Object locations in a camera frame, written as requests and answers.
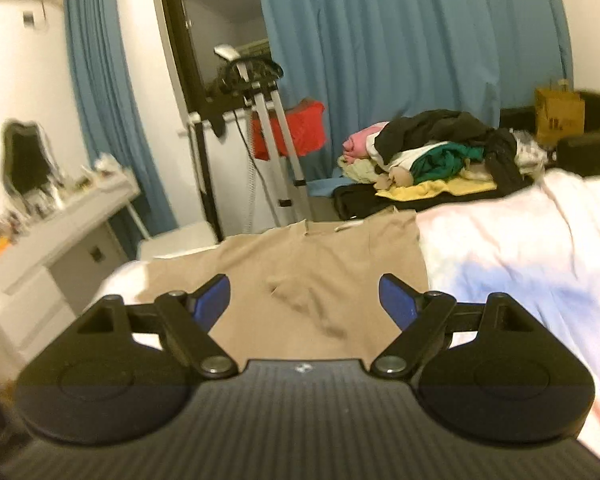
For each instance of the white patterned cloth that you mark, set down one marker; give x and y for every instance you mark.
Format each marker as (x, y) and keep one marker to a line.
(530, 152)

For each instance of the garment steamer stand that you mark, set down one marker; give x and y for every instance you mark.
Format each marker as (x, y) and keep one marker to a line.
(272, 150)

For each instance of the yellow paper bag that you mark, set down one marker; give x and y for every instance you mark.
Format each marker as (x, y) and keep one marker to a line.
(560, 115)

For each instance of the white dressing table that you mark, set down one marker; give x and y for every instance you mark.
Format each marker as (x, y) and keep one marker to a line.
(55, 255)

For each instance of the grey wall switch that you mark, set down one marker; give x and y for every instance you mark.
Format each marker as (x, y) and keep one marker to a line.
(28, 18)

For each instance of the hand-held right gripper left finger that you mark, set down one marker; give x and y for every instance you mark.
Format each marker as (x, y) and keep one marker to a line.
(215, 296)

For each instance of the wide blue curtain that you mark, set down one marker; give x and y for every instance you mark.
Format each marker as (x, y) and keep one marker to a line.
(405, 45)

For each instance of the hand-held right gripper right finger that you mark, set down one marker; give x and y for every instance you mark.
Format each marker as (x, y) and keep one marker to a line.
(395, 296)

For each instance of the wavy black framed mirror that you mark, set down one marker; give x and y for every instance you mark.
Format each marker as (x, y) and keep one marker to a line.
(25, 165)

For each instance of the black suitcase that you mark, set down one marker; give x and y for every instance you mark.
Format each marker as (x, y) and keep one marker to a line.
(360, 205)

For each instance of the black sofa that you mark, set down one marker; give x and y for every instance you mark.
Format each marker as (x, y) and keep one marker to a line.
(590, 152)

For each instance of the white garment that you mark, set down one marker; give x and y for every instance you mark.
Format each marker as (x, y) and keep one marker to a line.
(405, 156)

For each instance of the pale yellow fluffy towel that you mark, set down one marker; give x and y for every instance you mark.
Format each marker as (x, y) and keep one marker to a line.
(357, 172)

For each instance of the dark glass door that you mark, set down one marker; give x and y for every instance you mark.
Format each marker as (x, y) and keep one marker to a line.
(215, 20)

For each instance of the pile of mixed clothes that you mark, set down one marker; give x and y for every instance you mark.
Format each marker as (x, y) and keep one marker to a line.
(445, 127)

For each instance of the pink garment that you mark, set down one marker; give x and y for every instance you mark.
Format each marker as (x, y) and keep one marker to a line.
(362, 142)

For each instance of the light blue cloth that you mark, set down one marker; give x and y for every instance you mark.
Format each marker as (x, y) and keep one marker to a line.
(325, 187)

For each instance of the row of cosmetic bottles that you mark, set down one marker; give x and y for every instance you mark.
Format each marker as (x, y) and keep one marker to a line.
(50, 202)

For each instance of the tissue box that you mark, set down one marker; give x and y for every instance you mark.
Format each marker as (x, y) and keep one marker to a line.
(105, 166)

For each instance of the green garment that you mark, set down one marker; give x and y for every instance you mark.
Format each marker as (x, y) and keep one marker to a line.
(440, 165)

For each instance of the narrow blue curtain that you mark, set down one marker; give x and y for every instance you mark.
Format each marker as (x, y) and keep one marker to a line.
(110, 110)

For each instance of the red cloth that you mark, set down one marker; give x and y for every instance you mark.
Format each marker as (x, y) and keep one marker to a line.
(305, 130)

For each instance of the tan printed t-shirt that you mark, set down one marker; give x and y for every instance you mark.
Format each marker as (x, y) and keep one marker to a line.
(300, 260)

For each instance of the bright yellow towel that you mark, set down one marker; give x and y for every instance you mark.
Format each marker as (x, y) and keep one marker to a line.
(430, 191)

